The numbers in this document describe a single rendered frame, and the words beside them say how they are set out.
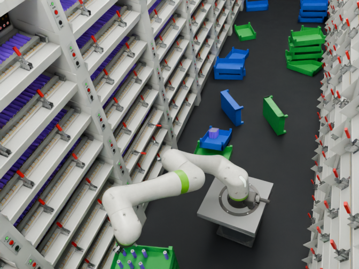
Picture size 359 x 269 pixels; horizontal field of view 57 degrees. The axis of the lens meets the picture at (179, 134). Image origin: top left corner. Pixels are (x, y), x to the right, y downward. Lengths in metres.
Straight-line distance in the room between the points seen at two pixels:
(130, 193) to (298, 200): 1.48
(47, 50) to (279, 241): 1.79
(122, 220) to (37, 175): 0.41
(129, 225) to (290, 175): 1.64
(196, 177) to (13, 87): 0.86
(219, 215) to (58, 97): 1.16
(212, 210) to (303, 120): 1.39
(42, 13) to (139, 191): 0.80
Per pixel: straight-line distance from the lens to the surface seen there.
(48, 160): 1.52
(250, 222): 2.03
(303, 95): 3.39
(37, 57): 1.42
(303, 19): 4.64
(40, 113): 1.45
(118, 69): 1.92
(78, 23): 1.61
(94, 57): 1.70
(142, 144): 2.24
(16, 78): 1.34
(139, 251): 1.85
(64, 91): 1.53
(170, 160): 1.67
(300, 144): 2.91
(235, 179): 1.90
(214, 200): 2.12
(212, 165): 1.92
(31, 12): 1.47
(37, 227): 1.58
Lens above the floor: 2.08
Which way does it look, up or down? 44 degrees down
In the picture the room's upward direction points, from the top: 11 degrees counter-clockwise
